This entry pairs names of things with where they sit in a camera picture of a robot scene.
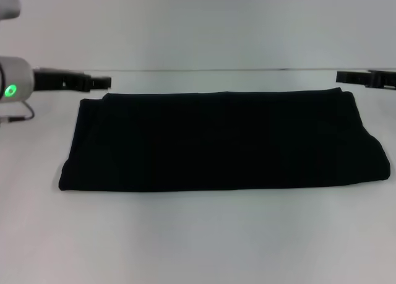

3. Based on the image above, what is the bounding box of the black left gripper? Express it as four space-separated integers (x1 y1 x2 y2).
33 67 113 93

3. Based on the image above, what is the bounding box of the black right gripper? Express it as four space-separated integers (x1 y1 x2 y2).
335 69 396 90

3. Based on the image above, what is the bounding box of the black shirt with FREE print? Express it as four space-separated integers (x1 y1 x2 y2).
58 87 391 192

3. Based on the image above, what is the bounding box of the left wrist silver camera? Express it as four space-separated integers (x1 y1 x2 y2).
0 0 22 20

